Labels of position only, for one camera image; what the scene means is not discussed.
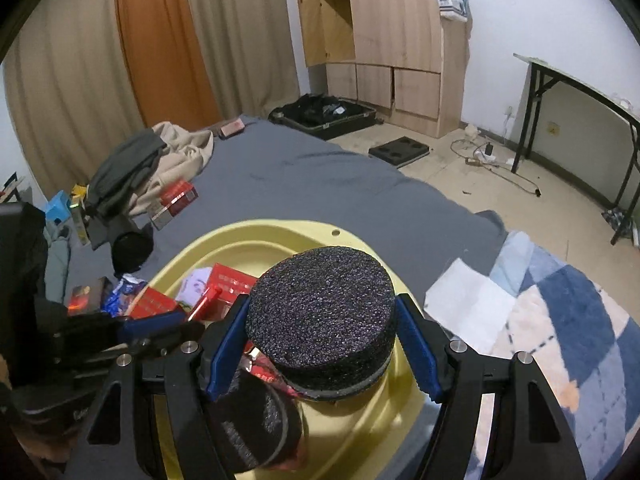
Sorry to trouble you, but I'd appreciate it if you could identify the black foam insert tray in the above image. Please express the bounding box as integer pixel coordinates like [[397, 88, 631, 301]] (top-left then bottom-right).
[[368, 136, 431, 168]]

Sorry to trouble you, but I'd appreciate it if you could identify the wooden wardrobe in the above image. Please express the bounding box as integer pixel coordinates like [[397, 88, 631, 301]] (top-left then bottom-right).
[[297, 0, 469, 139]]

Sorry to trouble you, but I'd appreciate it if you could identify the blue white checkered rug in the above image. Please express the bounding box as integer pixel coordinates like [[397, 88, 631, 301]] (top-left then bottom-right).
[[461, 232, 639, 479]]

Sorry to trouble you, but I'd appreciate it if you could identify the grey bed sheet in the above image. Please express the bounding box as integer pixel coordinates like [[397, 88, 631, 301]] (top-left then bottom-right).
[[62, 115, 509, 306]]

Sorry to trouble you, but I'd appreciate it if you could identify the beige and grey clothes pile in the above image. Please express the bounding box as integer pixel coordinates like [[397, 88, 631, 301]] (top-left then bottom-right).
[[84, 122, 215, 220]]

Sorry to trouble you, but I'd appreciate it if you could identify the yellow plastic tray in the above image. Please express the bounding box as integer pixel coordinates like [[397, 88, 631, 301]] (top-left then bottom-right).
[[150, 219, 425, 479]]

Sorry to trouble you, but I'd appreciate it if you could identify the orange curtain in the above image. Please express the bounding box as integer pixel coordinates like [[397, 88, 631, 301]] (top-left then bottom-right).
[[115, 0, 221, 131]]

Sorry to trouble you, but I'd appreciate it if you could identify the open black suitcase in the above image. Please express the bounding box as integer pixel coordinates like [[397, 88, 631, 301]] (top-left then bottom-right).
[[268, 93, 378, 141]]

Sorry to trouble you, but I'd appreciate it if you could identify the white power strip with cables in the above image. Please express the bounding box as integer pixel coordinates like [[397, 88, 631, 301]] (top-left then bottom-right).
[[449, 125, 542, 198]]

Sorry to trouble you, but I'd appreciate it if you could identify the black folding table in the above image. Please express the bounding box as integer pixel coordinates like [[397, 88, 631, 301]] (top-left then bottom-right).
[[510, 53, 639, 245]]

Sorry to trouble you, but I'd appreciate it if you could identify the black foam disc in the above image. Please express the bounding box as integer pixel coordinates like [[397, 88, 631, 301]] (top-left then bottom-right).
[[245, 246, 398, 401], [205, 368, 303, 474]]

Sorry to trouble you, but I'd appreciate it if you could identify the beige curtain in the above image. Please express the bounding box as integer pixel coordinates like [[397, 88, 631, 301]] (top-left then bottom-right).
[[3, 0, 143, 197]]

